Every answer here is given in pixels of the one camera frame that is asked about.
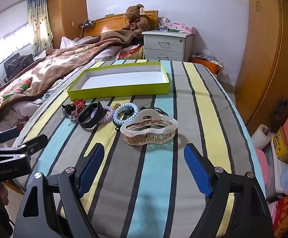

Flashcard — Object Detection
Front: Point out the brown patterned blanket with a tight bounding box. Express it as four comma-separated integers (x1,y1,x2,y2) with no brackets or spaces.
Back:
0,30,140,135

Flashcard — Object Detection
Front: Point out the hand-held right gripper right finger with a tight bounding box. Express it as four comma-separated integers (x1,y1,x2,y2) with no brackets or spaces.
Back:
184,143,275,238

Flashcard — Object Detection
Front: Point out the striped cloth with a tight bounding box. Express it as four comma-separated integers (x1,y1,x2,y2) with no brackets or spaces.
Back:
12,59,266,238

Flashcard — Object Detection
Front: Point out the patterned curtain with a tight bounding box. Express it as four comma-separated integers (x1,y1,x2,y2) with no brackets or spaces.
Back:
26,0,54,55

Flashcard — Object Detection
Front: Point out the yellow-green shallow cardboard box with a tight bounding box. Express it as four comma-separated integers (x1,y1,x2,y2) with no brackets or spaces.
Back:
67,61,170,102

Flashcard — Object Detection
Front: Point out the large wooden wardrobe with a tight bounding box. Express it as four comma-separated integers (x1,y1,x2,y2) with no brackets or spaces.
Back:
235,0,288,134

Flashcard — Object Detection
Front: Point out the pink floral box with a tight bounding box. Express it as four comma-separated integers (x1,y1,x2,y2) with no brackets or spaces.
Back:
167,22,196,34

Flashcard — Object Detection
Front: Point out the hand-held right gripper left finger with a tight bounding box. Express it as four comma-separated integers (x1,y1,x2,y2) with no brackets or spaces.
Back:
14,143,105,238

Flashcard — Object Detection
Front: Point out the orange basin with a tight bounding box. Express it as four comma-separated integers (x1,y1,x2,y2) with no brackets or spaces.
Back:
191,56,224,75

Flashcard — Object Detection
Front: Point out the dark multicolour bead bracelet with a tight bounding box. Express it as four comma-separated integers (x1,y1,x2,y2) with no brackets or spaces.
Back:
140,106,170,117

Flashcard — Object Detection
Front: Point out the white paper roll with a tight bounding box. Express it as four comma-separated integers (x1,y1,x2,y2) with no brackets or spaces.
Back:
251,125,274,150

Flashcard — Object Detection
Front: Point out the narrow wooden cabinet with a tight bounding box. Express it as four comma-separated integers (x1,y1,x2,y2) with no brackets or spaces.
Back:
47,0,88,49

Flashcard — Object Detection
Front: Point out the black bobble hair tie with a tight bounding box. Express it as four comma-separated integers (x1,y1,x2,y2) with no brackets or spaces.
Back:
62,104,73,117

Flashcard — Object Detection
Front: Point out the window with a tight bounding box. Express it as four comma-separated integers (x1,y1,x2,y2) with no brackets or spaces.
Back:
0,23,34,70

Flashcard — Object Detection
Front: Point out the blue spiral hair tie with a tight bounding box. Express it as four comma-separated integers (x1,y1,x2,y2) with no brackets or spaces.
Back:
113,103,140,126

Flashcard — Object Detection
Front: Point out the purple spiral hair tie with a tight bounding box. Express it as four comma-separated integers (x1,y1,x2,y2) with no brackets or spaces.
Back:
91,106,115,124

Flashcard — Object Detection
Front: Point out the wooden headboard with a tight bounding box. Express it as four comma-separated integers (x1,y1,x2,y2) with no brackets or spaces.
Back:
83,10,159,38

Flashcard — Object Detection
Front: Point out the pink rhinestone hair clip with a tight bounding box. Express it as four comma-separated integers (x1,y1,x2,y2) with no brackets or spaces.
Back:
70,105,85,122

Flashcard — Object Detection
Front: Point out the translucent pink hair claw clip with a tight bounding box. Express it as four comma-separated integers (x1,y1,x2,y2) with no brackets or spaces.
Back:
120,109,179,147

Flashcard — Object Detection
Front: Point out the grey nightstand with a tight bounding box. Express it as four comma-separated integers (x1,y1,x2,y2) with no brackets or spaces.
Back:
141,29,194,62

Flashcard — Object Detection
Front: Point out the black teal bead hair tie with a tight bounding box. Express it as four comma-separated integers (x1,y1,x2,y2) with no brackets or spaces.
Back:
114,106,132,132

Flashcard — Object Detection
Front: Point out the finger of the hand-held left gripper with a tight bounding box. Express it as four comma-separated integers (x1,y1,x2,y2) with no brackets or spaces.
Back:
0,127,19,150
0,134,48,159

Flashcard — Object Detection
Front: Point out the yellow printed box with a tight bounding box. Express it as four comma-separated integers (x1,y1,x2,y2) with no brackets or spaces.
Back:
272,126,288,164

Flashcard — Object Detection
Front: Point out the brown teddy bear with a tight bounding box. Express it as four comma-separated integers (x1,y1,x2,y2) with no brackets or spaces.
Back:
121,4,151,39

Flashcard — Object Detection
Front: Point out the black smart band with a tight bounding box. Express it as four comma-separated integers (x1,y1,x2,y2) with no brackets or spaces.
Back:
77,102,104,129

